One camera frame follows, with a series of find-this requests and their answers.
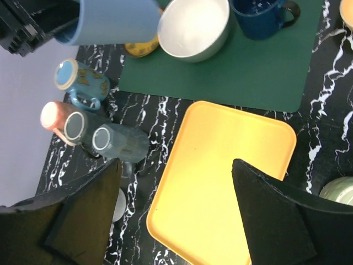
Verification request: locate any dark green mat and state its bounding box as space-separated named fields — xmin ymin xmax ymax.
xmin=119 ymin=1 xmax=323 ymax=113

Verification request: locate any pale green mug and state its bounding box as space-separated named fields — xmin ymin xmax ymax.
xmin=319 ymin=177 xmax=353 ymax=206

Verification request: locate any blue butterfly mug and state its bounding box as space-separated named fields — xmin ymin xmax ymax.
xmin=54 ymin=58 xmax=110 ymax=112

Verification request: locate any pink mug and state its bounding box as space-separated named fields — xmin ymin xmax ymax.
xmin=40 ymin=101 xmax=75 ymax=146

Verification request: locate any light blue mug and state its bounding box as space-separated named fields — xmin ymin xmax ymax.
xmin=112 ymin=188 xmax=126 ymax=222

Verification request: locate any yellow plastic tray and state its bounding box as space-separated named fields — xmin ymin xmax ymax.
xmin=147 ymin=101 xmax=296 ymax=264

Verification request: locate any white bowl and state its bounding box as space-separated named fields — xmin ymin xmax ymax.
xmin=157 ymin=0 xmax=231 ymax=62

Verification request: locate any yellow patterned saucer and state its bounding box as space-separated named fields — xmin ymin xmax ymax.
xmin=124 ymin=8 xmax=163 ymax=59

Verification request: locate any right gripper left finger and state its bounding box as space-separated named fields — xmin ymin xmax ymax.
xmin=1 ymin=159 xmax=122 ymax=264

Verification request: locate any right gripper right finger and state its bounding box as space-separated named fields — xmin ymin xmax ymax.
xmin=232 ymin=159 xmax=352 ymax=264

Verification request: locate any grey white-inside mug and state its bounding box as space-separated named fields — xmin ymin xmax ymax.
xmin=92 ymin=123 xmax=149 ymax=178

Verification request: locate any light blue plastic cup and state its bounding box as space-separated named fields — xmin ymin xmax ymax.
xmin=55 ymin=0 xmax=161 ymax=46

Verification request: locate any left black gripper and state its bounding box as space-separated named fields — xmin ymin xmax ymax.
xmin=1 ymin=0 xmax=80 ymax=57

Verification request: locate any dark grey mug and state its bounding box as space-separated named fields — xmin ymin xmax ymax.
xmin=64 ymin=110 xmax=111 ymax=146

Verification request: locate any navy blue mug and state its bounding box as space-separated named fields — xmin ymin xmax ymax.
xmin=231 ymin=0 xmax=301 ymax=40

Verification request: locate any yellow square bowl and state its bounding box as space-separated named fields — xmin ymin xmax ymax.
xmin=339 ymin=0 xmax=353 ymax=30

